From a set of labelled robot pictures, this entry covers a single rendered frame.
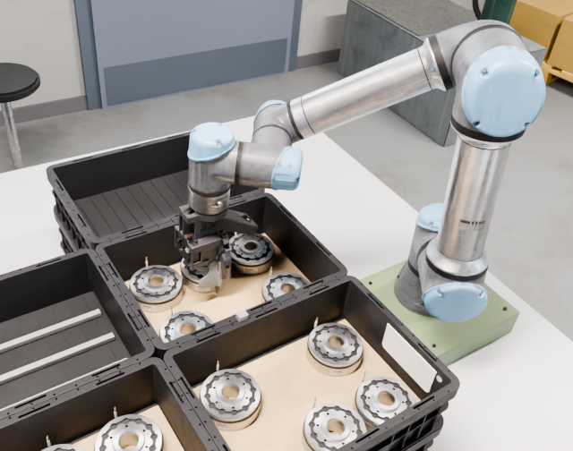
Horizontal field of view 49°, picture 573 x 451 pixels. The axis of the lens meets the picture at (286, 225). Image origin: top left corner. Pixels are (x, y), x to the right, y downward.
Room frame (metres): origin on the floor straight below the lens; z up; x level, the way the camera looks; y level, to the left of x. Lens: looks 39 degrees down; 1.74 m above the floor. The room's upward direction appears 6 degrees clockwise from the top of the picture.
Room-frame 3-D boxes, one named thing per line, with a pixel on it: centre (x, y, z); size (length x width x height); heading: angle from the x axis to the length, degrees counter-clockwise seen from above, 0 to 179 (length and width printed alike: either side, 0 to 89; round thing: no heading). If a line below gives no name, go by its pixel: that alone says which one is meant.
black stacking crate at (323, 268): (0.89, 0.11, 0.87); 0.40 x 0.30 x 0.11; 128
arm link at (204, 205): (0.90, 0.14, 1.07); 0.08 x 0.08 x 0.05
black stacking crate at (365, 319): (0.65, -0.07, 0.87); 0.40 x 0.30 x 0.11; 128
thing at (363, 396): (0.66, -0.20, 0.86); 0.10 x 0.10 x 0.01
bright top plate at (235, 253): (1.01, 0.07, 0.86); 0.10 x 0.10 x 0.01
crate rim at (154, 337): (0.89, 0.11, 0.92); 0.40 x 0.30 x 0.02; 128
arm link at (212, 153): (0.90, 0.14, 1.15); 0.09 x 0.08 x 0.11; 91
